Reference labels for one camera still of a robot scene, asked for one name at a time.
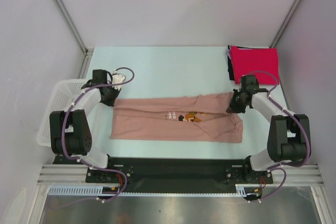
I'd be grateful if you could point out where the aluminium front rail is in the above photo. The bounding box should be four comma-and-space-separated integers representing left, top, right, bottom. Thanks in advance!
37, 164, 324, 186

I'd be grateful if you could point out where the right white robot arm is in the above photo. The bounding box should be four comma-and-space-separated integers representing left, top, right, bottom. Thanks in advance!
227, 74, 311, 183

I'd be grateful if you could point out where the right aluminium corner post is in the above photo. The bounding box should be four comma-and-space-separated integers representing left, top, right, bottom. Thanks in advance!
269, 0, 303, 48

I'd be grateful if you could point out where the left aluminium corner post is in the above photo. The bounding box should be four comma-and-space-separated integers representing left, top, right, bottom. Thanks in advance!
53, 0, 88, 55

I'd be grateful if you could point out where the pink printed t shirt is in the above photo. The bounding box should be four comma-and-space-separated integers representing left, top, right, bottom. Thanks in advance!
110, 92, 243, 143

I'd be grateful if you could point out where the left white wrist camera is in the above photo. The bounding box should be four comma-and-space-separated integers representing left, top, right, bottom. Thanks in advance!
111, 70, 126, 90

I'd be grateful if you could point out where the aluminium corner post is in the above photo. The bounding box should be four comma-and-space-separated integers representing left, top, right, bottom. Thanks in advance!
53, 0, 88, 55
269, 0, 303, 48

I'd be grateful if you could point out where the white plastic laundry basket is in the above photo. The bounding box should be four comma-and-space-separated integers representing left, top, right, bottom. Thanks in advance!
36, 79, 87, 147

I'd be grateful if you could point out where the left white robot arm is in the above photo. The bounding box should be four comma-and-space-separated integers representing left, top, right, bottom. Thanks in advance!
49, 69, 125, 182

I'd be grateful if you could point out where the red folded t shirt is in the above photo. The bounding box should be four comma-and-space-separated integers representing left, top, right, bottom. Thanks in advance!
230, 46, 280, 85

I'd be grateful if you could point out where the black folded t shirt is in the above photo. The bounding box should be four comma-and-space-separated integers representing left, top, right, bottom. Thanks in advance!
226, 45, 235, 81

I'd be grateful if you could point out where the white slotted cable duct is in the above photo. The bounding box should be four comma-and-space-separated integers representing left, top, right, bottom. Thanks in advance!
48, 185, 262, 197

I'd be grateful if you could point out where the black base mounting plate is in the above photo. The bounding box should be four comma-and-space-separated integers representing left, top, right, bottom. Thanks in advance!
54, 155, 274, 194

